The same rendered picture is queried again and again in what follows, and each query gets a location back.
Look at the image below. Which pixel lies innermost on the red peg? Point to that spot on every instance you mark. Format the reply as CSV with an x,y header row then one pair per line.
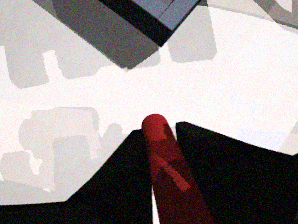
x,y
176,195

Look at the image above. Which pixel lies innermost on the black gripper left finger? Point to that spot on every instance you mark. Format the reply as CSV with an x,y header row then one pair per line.
x,y
121,192

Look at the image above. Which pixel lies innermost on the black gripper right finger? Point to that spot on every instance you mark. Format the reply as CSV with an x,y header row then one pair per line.
x,y
241,183

